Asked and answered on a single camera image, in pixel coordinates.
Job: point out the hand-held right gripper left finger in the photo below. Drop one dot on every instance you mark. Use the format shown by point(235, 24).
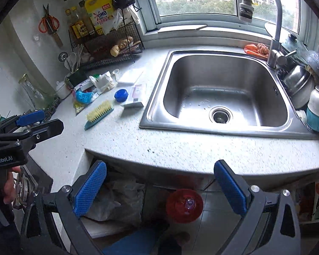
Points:
point(91, 188)

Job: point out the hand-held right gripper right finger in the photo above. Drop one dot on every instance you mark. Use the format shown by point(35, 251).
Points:
point(230, 188)

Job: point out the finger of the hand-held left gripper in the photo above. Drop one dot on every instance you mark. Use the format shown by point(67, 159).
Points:
point(30, 118)
point(46, 129)

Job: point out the red plastic basin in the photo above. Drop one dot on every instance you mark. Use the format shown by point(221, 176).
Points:
point(184, 204)

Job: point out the white paper towel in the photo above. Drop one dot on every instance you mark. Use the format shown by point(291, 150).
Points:
point(130, 78)

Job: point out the person's left hand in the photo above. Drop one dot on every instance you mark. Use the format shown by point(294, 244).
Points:
point(10, 187)

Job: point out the steel wool scourer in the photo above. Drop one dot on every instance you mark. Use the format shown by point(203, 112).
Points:
point(52, 107)

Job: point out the glass carafe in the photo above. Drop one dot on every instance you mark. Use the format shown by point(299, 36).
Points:
point(34, 93)

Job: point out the yellow seasoning packet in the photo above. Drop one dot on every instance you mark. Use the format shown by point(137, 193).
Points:
point(80, 108)

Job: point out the gas stove burner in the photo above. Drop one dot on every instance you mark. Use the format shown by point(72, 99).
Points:
point(25, 190)

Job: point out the white lidded cup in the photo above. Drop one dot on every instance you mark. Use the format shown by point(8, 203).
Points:
point(62, 90)

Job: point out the blue plastic mesh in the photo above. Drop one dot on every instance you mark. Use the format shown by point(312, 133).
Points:
point(83, 97)

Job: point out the blue scrub brush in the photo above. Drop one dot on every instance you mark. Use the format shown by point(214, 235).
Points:
point(98, 114)

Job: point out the black utensil mug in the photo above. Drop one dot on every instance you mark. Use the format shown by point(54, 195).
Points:
point(77, 78)

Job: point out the person's blue trousers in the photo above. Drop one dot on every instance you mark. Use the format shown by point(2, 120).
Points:
point(133, 241)

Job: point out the white ladle spoons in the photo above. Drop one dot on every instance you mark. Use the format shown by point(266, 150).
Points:
point(70, 62)

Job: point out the bundle of chopsticks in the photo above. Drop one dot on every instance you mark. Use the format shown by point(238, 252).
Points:
point(79, 57)

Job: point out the blue bottle cap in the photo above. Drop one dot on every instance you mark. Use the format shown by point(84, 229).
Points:
point(121, 95)

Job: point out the white plastic spoon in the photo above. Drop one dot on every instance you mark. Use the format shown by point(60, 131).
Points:
point(116, 72)

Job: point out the white pink carton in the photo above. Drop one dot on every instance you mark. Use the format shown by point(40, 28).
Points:
point(134, 95)

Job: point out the yellow label sauce bottle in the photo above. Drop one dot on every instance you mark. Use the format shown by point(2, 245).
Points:
point(77, 29)

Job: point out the stainless steel sink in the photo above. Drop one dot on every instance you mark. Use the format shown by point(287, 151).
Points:
point(228, 85)

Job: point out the ginger root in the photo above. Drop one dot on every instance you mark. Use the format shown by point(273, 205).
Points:
point(125, 42)
point(115, 51)

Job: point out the brown glass bottle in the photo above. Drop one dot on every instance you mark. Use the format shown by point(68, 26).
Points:
point(85, 18)

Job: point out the steel pot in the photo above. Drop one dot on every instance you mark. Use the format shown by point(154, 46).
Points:
point(299, 85)

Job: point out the yellow detergent bottle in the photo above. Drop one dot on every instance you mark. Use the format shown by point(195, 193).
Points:
point(98, 10)

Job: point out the clear plastic bag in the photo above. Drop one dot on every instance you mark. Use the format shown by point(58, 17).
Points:
point(115, 18)

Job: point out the orange cloth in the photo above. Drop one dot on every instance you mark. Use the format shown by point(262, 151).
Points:
point(251, 50)

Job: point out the brown scouring pad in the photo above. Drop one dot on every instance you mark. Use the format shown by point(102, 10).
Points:
point(262, 48)

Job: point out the dark wok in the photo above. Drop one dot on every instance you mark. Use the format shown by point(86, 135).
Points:
point(317, 63)

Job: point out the curved steel faucet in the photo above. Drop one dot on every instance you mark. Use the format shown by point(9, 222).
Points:
point(277, 18)

